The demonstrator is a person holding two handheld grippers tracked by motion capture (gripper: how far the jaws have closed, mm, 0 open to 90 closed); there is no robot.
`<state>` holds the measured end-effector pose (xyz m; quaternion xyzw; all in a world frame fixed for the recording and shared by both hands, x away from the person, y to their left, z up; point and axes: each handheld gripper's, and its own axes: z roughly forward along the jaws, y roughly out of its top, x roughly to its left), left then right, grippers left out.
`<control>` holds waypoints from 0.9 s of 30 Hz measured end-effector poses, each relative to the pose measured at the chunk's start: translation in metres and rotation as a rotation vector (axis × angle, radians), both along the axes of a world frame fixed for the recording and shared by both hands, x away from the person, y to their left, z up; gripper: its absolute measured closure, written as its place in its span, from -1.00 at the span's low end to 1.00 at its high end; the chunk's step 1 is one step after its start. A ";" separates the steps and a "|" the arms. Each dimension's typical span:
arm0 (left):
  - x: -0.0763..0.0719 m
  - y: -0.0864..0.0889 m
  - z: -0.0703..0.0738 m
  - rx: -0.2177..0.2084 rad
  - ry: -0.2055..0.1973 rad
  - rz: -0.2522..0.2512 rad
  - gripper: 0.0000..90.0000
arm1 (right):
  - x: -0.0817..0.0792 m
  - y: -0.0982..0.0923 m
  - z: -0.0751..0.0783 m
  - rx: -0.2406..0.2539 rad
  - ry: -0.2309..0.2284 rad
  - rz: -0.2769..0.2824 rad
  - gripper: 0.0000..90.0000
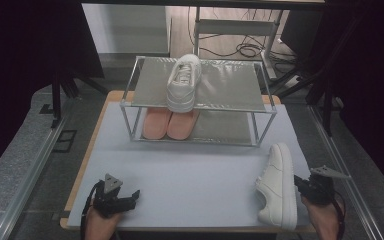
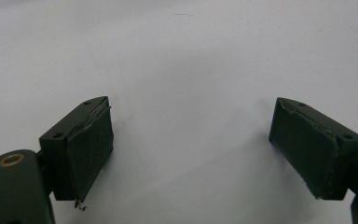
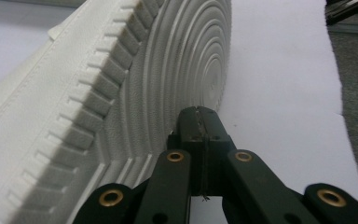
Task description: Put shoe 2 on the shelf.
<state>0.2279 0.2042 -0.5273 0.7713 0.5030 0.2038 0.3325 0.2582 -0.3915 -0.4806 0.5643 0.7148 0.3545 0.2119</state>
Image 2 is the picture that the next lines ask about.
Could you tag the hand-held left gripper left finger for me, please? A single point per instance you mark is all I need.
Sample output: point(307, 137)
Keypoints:
point(87, 152)

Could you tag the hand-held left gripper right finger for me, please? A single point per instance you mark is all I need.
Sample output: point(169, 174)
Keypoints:
point(313, 152)

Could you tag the pale table cover sheet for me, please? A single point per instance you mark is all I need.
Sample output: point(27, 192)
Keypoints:
point(183, 93)

